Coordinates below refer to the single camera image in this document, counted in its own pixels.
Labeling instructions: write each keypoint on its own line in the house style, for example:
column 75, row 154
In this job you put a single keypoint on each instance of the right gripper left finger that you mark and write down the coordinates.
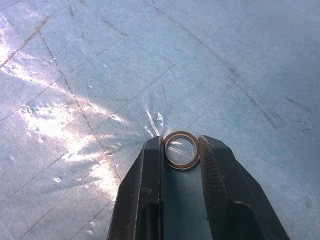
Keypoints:
column 140, row 190

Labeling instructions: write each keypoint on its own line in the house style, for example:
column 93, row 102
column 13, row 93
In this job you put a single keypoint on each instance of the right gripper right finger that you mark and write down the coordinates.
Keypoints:
column 232, row 195

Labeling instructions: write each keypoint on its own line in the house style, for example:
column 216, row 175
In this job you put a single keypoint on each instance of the blue plastic table cover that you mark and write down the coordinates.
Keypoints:
column 75, row 50

